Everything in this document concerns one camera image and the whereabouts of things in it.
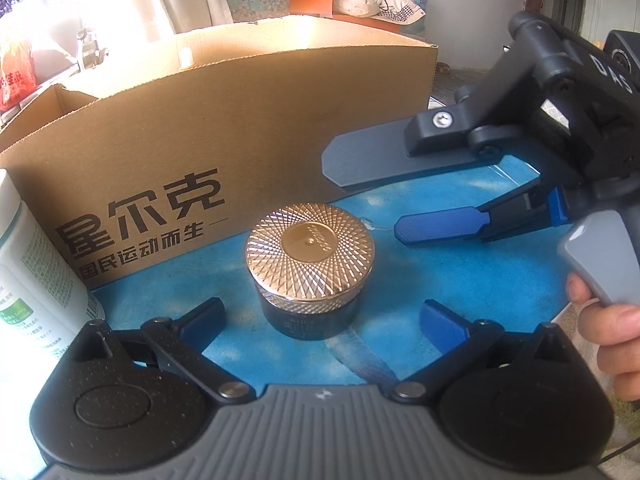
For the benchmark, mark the person's right hand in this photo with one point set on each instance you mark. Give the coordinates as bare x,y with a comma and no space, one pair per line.
610,335

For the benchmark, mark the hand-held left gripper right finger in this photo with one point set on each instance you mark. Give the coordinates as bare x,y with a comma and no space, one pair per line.
440,322

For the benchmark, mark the white pill bottle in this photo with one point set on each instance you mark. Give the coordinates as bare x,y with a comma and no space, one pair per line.
35,285

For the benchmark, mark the red plastic bag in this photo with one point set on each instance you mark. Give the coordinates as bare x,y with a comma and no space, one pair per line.
15,70

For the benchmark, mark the white checked cloth bag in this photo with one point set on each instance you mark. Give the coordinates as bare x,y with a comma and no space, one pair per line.
400,10

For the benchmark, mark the brown cardboard box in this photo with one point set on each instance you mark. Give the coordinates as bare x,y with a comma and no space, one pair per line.
250,125

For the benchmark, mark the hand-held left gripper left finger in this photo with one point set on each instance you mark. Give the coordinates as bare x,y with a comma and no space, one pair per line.
202,322

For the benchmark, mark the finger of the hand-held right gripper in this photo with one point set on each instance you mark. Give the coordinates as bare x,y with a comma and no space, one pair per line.
380,155
440,225

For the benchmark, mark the dark jar with gold lid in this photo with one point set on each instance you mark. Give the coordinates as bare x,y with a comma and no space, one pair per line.
310,245

